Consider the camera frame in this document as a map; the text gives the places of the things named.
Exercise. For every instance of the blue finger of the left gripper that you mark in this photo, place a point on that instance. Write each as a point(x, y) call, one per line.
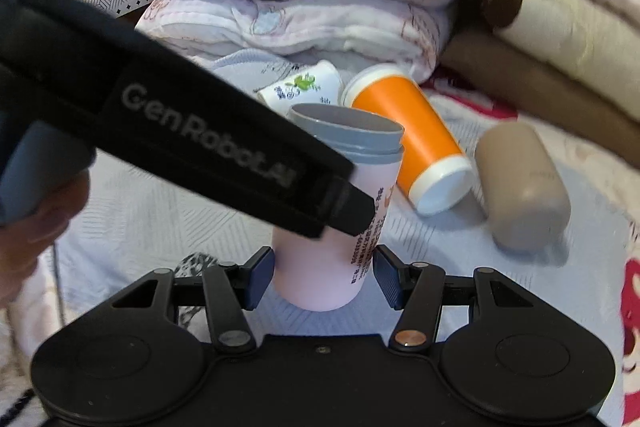
point(348, 209)

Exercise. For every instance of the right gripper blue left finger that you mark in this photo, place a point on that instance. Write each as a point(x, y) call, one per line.
point(229, 291)

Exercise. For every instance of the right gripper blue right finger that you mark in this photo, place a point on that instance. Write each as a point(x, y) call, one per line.
point(416, 291)

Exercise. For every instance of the pink cup grey rim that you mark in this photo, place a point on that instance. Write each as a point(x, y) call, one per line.
point(327, 273)

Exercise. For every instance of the orange white paper cup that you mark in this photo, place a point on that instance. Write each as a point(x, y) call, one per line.
point(435, 173)

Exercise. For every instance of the white cartoon paper cup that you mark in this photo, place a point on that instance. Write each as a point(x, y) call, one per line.
point(320, 83)

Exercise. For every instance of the brown paper cup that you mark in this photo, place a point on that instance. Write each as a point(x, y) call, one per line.
point(526, 201)

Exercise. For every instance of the person left hand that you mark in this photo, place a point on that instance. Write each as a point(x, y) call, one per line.
point(24, 241)

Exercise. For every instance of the light blue striped cloth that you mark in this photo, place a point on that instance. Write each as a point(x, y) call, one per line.
point(368, 313)

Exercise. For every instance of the lower lilac folded quilt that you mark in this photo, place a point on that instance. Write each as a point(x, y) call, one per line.
point(351, 34)

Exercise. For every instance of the cartoon bear bed sheet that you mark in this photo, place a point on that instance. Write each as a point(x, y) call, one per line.
point(135, 223)

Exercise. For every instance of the brown pillow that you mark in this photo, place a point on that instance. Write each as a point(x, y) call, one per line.
point(504, 72)

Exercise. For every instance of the cream fleece blanket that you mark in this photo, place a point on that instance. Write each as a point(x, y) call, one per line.
point(580, 39)

